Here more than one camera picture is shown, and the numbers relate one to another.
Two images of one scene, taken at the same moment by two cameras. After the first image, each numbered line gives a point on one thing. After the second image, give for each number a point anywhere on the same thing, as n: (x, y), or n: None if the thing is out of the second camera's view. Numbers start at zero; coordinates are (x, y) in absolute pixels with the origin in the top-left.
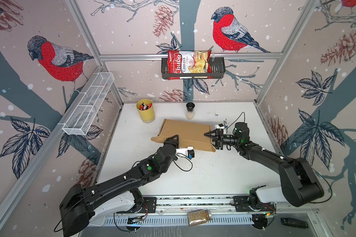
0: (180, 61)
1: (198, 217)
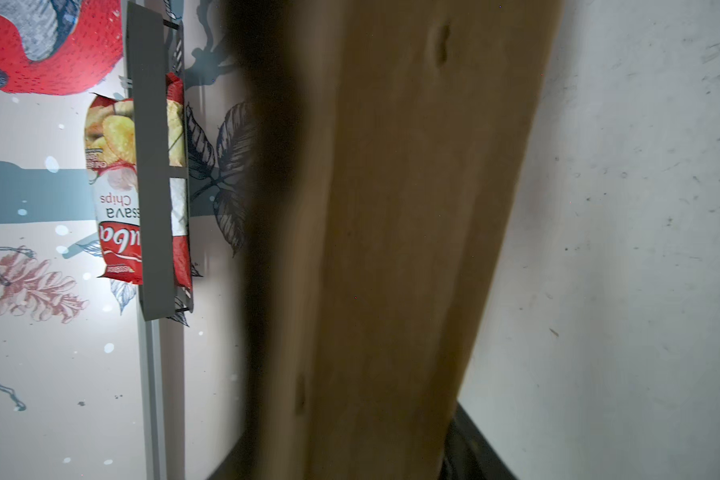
0: (110, 148)
1: None
